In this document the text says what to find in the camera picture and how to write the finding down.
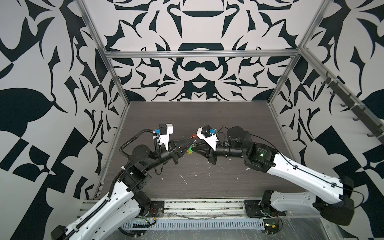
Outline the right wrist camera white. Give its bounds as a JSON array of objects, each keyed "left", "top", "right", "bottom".
[{"left": 196, "top": 126, "right": 219, "bottom": 151}]

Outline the black wall hook rail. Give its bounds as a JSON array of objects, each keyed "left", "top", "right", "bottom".
[{"left": 322, "top": 72, "right": 384, "bottom": 145}]

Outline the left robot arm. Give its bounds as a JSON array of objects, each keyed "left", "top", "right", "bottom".
[{"left": 51, "top": 139, "right": 195, "bottom": 240}]

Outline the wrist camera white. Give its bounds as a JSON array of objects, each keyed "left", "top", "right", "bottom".
[
  {"left": 196, "top": 126, "right": 219, "bottom": 151},
  {"left": 153, "top": 124, "right": 174, "bottom": 154}
]

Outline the green capped key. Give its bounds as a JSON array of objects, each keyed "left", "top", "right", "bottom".
[{"left": 187, "top": 147, "right": 194, "bottom": 155}]

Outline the metal keyring with red grip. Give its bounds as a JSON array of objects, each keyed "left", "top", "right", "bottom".
[{"left": 186, "top": 134, "right": 198, "bottom": 154}]

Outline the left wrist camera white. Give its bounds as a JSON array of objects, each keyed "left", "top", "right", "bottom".
[{"left": 153, "top": 124, "right": 174, "bottom": 154}]

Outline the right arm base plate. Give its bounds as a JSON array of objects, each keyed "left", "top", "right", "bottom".
[{"left": 244, "top": 200, "right": 286, "bottom": 218}]

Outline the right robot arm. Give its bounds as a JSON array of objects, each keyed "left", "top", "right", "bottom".
[{"left": 190, "top": 126, "right": 355, "bottom": 226}]

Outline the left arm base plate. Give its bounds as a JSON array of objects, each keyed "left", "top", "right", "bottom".
[{"left": 137, "top": 200, "right": 165, "bottom": 217}]

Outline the white slotted cable duct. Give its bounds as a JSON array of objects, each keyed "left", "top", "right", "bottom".
[{"left": 121, "top": 219, "right": 265, "bottom": 231}]

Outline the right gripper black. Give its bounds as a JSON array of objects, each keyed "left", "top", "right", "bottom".
[{"left": 192, "top": 138, "right": 249, "bottom": 165}]

